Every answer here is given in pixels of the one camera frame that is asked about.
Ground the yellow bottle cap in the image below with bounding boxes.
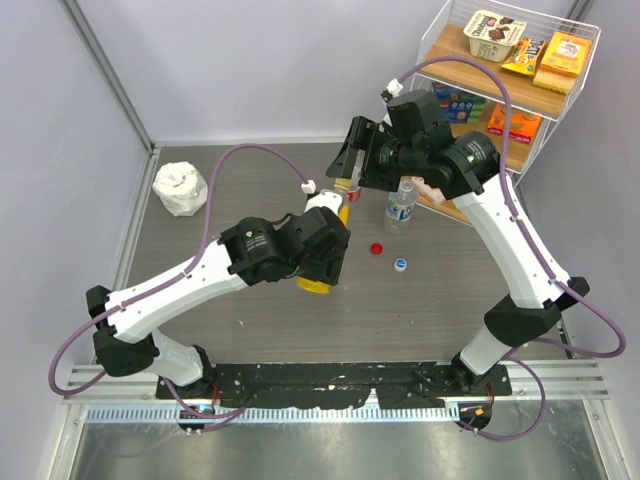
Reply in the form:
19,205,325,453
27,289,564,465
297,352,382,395
334,178,351,191

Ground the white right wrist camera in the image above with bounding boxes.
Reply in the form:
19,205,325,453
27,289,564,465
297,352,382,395
381,78,403,103

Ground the orange snack box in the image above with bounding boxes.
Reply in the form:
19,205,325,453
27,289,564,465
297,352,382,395
487,104,542,145

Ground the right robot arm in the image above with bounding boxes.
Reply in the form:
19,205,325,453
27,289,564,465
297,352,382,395
326,90,589,395

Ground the white yogurt cup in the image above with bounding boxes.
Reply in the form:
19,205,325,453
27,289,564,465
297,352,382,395
463,10,528,63

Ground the yellow candy bag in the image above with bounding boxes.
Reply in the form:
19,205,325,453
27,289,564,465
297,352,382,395
501,37,547,77

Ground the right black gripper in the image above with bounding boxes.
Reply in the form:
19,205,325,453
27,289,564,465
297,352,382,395
327,115,424,193

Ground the blue green box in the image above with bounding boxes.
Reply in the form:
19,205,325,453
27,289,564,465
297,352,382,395
431,82,488,124

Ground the white pink small box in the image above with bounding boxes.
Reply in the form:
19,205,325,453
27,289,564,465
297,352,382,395
411,177,445,205

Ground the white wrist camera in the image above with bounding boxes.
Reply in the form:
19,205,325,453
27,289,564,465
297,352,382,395
381,78,403,103
301,180,345,216

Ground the white bottle cap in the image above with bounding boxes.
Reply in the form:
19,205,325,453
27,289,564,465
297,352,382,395
394,258,407,272

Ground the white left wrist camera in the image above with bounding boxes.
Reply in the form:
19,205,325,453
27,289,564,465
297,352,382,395
301,180,345,216

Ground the red cap clear bottle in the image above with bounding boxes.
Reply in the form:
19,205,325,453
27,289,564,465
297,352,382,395
347,187,362,204

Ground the yellow label bottle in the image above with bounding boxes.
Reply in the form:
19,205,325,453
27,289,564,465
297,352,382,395
296,178,351,294

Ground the clear bottle blue green label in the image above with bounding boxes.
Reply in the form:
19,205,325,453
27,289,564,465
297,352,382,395
384,177,419,233

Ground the crumpled white paper towel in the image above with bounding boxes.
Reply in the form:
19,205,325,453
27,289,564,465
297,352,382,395
152,161,208,217

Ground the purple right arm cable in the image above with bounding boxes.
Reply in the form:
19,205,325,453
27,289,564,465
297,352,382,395
397,55,627,443

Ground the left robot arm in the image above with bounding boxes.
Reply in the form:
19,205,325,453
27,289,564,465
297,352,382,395
93,207,351,398

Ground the white wire shelf rack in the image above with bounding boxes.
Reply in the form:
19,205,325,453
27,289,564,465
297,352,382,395
394,0,602,226

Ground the white slotted cable duct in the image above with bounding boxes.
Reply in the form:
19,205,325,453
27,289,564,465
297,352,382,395
85,403,460,425

